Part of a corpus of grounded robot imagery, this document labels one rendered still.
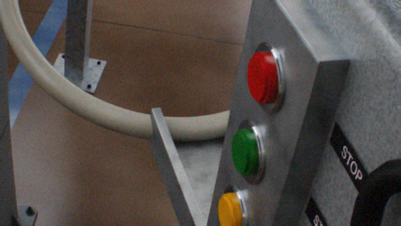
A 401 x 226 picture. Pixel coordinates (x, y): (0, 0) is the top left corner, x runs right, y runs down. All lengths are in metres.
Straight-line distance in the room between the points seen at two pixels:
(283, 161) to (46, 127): 2.20
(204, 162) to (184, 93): 1.85
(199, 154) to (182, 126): 0.04
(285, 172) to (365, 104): 0.07
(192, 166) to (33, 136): 1.66
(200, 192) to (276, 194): 0.48
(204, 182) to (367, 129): 0.56
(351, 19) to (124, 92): 2.40
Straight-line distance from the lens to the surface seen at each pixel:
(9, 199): 2.08
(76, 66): 2.72
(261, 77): 0.37
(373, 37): 0.32
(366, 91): 0.32
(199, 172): 0.88
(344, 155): 0.34
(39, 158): 2.44
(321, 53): 0.33
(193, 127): 0.90
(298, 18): 0.35
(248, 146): 0.40
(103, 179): 2.37
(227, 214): 0.44
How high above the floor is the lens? 1.69
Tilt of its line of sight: 38 degrees down
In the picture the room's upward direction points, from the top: 11 degrees clockwise
